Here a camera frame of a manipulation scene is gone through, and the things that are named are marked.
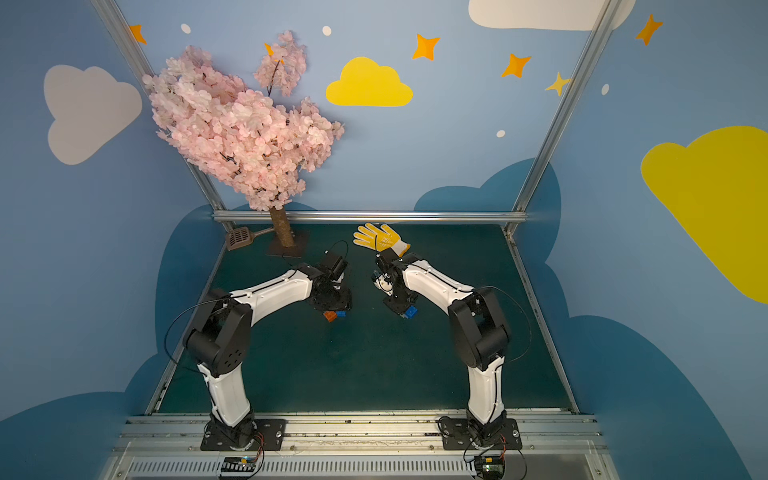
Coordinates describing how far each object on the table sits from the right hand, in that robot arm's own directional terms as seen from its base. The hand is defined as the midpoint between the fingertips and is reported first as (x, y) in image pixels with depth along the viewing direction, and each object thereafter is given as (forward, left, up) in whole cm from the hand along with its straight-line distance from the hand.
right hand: (406, 301), depth 94 cm
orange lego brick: (-5, +25, -4) cm, 25 cm away
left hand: (-1, +20, -1) cm, 20 cm away
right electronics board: (-41, -22, -9) cm, 48 cm away
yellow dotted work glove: (+33, +16, -6) cm, 37 cm away
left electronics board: (-45, +41, -8) cm, 61 cm away
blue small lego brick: (-4, +21, -4) cm, 22 cm away
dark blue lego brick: (-6, -1, +3) cm, 7 cm away
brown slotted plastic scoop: (+27, +65, -2) cm, 70 cm away
